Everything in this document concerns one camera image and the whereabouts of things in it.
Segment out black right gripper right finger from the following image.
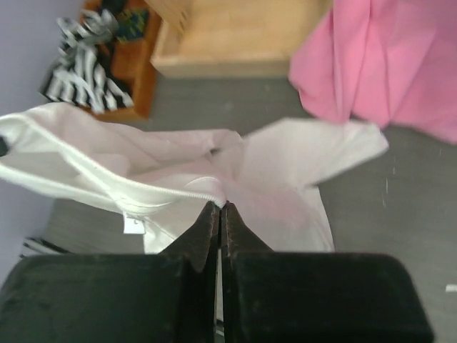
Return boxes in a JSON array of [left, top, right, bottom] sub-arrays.
[[221, 203, 434, 342]]

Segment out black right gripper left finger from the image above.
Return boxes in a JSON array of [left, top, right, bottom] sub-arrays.
[[1, 203, 219, 342]]

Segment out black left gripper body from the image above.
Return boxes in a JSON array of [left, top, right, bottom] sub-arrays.
[[0, 136, 9, 157]]

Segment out white t shirt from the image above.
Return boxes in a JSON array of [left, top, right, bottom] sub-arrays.
[[1, 104, 388, 254]]

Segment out black white striped shirt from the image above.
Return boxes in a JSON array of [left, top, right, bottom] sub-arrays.
[[39, 9, 134, 114]]

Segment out pink t shirt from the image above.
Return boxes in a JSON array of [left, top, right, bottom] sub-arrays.
[[288, 1, 456, 144]]

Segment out orange wooden organizer tray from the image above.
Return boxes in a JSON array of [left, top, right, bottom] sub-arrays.
[[95, 1, 161, 122]]

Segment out green black rolled socks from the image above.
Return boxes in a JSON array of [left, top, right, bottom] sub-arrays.
[[116, 8, 149, 43]]

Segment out wooden clothes rack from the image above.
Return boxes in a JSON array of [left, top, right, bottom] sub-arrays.
[[147, 0, 333, 79]]

